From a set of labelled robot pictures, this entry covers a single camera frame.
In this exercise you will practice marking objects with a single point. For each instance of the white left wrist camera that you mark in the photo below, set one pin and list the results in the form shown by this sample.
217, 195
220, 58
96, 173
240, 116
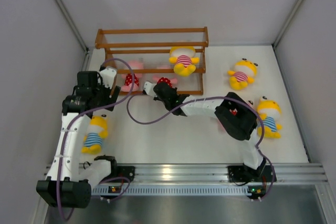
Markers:
108, 75

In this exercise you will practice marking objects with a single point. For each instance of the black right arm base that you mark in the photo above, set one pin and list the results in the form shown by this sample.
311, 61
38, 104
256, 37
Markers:
241, 175

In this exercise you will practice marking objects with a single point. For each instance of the grey slotted cable duct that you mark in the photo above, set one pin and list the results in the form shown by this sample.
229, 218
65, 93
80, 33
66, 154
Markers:
175, 190

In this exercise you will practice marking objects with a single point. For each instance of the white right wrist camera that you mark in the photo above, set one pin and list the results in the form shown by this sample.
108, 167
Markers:
148, 89

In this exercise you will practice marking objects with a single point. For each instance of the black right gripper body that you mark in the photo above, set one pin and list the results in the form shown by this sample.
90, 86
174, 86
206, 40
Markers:
167, 105

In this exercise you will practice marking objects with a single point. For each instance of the pink plush toy polka dress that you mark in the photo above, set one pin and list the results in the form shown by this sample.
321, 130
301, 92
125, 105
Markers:
169, 78

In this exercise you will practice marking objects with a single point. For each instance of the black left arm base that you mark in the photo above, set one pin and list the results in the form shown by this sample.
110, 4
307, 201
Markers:
125, 172

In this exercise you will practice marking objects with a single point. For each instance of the yellow plush toy on shelf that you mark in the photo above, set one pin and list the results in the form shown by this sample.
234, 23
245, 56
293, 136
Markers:
184, 60

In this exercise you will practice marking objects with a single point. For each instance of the yellow plush toy pink stripes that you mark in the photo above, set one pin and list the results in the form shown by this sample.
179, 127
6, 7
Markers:
243, 74

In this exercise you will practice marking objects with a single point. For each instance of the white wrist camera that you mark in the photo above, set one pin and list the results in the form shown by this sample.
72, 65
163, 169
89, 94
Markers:
148, 89
108, 75

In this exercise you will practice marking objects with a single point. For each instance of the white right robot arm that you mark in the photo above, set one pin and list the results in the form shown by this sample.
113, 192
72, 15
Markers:
237, 118

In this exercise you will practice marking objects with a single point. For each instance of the aluminium mounting rail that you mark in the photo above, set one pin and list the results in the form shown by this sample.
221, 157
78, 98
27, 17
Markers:
286, 173

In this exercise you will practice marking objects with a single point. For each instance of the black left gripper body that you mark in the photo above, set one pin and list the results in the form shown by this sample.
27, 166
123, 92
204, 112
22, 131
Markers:
102, 93

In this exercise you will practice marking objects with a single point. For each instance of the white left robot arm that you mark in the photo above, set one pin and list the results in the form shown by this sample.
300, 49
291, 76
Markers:
64, 184

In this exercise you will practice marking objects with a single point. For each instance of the yellow plush toy blue stripes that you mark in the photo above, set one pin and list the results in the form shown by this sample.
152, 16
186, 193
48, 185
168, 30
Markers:
270, 113

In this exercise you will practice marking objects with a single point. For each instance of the pink plush toy red dress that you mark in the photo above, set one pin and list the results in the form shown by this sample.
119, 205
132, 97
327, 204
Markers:
250, 103

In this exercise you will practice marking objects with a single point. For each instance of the pink plush toy on shelf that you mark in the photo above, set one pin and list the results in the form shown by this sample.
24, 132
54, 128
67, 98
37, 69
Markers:
132, 82

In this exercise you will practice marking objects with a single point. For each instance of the yellow plush blue stripes left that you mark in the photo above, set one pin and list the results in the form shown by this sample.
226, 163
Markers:
96, 132

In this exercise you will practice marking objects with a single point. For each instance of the brown wooden two-tier shelf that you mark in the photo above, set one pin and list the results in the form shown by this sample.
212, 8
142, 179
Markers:
137, 48

